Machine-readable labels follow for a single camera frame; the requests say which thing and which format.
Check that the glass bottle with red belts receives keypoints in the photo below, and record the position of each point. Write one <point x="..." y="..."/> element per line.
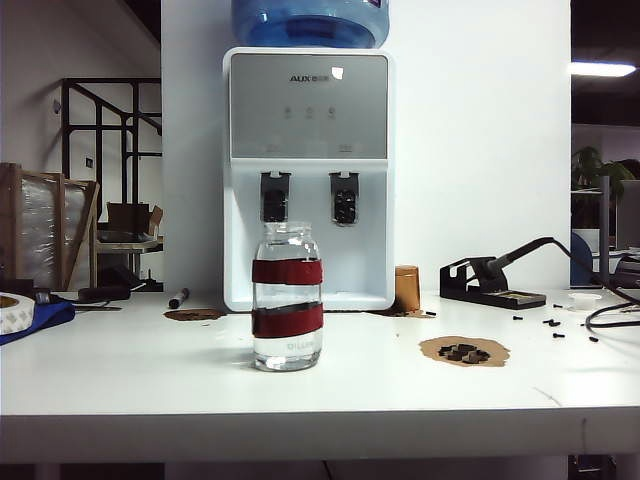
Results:
<point x="287" y="272"/>

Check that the black dispenser tap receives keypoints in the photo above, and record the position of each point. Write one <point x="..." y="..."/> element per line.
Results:
<point x="344" y="200"/>
<point x="274" y="197"/>

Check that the white AUX water dispenser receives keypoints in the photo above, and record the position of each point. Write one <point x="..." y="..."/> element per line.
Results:
<point x="310" y="100"/>

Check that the blue water jug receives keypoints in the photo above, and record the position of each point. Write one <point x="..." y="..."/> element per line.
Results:
<point x="310" y="25"/>

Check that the amber cylindrical cup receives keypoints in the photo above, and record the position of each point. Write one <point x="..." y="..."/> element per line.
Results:
<point x="407" y="287"/>

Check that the black soldering iron stand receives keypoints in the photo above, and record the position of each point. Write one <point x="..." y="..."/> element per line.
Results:
<point x="460" y="286"/>

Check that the black marker pen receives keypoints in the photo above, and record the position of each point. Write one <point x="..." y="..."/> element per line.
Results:
<point x="178" y="297"/>

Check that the brown patch with black scraps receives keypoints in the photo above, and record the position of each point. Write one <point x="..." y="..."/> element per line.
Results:
<point x="434" y="351"/>

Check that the pile of black scraps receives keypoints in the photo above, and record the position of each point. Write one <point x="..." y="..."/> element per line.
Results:
<point x="465" y="353"/>

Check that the black soldering iron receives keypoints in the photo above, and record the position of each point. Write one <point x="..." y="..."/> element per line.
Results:
<point x="505" y="260"/>

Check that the round wooden table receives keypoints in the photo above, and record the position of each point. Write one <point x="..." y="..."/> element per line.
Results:
<point x="127" y="245"/>

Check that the brown cardboard box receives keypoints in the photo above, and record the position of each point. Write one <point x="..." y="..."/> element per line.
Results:
<point x="127" y="216"/>

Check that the metal tweezers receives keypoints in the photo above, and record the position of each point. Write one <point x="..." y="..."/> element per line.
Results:
<point x="97" y="306"/>

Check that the black stair railing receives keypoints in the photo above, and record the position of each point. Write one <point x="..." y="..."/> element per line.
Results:
<point x="101" y="125"/>

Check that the blue chair back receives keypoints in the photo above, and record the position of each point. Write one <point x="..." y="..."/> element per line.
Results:
<point x="580" y="260"/>

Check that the small white round dish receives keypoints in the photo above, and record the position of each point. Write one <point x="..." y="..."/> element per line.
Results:
<point x="587" y="299"/>

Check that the blue cloth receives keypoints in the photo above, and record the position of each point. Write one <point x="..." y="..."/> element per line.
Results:
<point x="52" y="316"/>

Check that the green potted plant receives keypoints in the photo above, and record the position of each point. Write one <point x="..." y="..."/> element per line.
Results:
<point x="587" y="161"/>

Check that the small grey clip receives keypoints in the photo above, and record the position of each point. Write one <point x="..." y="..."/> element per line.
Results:
<point x="42" y="296"/>

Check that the grey metal pole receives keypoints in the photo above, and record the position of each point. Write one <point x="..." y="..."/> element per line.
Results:
<point x="605" y="230"/>

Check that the black foam block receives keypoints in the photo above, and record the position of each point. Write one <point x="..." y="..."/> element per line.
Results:
<point x="15" y="284"/>

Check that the grey computer monitor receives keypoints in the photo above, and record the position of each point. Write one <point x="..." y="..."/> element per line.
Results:
<point x="629" y="215"/>

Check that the white double-sided tape roll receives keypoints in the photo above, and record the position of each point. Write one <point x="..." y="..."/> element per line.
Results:
<point x="15" y="317"/>

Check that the ceiling light panel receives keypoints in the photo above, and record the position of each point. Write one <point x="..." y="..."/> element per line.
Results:
<point x="602" y="69"/>

